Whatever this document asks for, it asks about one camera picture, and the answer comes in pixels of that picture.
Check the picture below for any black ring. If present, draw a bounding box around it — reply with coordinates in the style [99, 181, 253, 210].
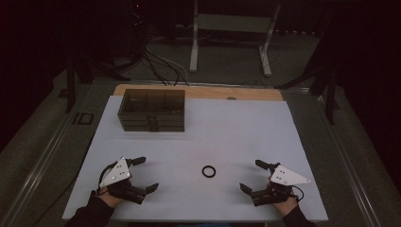
[201, 165, 218, 179]

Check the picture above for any person's right hand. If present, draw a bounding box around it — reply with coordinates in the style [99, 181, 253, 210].
[272, 196, 299, 218]

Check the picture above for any bundle of black cables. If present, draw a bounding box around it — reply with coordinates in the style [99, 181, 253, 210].
[142, 37, 191, 87]

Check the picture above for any long black cable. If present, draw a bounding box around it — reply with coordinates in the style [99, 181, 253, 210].
[30, 174, 81, 227]

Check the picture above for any white metal stand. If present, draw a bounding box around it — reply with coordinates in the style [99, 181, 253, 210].
[188, 0, 282, 78]

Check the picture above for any dark equipment stand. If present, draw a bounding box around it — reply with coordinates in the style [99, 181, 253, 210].
[124, 0, 149, 62]

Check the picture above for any left hand-held gripper cable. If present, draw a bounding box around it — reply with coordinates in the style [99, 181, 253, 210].
[95, 161, 118, 197]

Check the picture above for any person's left hand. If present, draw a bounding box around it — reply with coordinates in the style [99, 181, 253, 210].
[101, 186, 124, 209]

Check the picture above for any white cable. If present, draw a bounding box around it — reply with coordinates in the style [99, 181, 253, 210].
[148, 36, 189, 83]

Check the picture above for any hand-held gripper cable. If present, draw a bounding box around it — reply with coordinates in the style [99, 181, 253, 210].
[95, 161, 118, 197]
[291, 184, 305, 202]

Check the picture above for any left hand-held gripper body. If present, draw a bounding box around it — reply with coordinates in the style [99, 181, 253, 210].
[98, 156, 148, 205]

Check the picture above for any dark translucent drawer box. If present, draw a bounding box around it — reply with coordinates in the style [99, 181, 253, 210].
[117, 88, 186, 132]

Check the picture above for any black rectangular frame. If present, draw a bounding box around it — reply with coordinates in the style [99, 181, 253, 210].
[72, 112, 95, 126]

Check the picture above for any metal floor rail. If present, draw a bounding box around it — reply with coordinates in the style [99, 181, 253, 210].
[0, 108, 83, 227]
[315, 94, 383, 227]

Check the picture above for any white board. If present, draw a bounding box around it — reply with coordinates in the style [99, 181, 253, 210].
[61, 95, 329, 222]

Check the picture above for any right hand-held gripper cable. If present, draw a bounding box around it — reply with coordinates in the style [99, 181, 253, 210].
[291, 184, 305, 202]

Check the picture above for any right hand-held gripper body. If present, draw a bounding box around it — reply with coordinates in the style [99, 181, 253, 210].
[251, 163, 312, 207]

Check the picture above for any black tripod stand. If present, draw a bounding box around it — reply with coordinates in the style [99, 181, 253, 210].
[64, 53, 131, 114]
[273, 61, 342, 126]

